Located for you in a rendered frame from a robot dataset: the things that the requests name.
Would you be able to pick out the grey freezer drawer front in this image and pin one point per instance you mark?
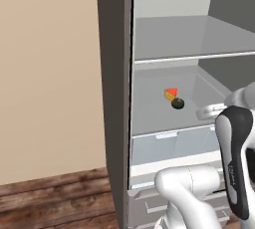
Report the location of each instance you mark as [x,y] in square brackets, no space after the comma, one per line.
[142,206]

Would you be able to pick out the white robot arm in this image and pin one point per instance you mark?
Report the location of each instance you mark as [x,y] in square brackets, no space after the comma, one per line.
[186,186]

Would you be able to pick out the glass fridge shelf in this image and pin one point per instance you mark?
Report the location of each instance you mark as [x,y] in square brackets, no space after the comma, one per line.
[149,113]
[179,37]

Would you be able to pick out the dark green squash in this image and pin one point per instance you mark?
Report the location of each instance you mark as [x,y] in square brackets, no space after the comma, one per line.
[178,103]

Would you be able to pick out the grey open fridge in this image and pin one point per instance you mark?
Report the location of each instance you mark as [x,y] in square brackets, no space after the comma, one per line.
[114,73]

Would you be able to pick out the clear crisper drawer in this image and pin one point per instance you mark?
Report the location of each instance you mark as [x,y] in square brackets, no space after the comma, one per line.
[149,150]

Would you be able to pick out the silver grey fish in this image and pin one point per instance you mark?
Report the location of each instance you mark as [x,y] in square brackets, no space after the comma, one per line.
[209,111]

